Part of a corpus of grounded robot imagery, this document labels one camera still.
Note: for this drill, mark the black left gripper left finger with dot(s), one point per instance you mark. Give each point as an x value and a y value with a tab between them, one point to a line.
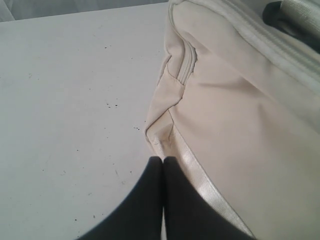
140	214

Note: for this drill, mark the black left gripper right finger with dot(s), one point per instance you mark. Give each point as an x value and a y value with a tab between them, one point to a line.
187	215

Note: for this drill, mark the cream canvas duffel bag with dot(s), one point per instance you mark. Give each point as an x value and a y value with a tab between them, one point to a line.
238	105

